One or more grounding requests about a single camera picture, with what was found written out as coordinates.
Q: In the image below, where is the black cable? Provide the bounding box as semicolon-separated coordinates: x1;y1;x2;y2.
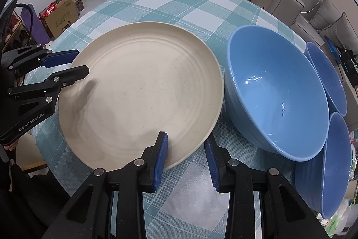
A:
13;3;38;46

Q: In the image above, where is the red snack packet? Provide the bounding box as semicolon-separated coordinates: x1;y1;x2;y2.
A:
39;2;58;19

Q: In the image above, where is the beige nightstand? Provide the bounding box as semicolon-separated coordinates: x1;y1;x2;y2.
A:
339;75;358;116

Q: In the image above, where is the blue bowl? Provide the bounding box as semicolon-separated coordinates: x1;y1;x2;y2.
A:
225;25;330;162
294;112;353;219
303;41;348;116

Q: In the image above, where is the grey sofa cushion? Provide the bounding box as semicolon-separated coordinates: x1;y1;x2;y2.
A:
310;0;344;30
319;12;358;50

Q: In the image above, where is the purple bag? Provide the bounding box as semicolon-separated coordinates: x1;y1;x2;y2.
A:
18;4;52;45

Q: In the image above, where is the green wet wipes pack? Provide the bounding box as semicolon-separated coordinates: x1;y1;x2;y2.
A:
326;215;347;237

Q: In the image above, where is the teal white checkered tablecloth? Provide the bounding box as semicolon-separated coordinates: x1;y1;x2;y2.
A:
24;0;311;239

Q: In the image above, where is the blue plastic bag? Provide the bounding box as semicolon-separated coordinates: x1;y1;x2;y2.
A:
324;36;341;61

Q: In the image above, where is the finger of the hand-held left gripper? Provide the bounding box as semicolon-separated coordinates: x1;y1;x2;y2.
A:
2;44;80;78
7;65;90;103

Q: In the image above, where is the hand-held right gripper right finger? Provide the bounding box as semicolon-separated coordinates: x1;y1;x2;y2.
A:
204;133;329;239

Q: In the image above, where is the large beige plate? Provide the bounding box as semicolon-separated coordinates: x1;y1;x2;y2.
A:
57;21;225;171

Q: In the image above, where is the brown cardboard box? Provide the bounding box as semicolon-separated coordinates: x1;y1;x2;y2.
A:
45;0;80;38

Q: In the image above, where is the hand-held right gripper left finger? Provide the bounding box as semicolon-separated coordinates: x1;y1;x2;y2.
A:
47;131;169;239

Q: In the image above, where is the beige sofa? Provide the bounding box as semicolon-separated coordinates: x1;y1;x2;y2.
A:
264;0;358;60

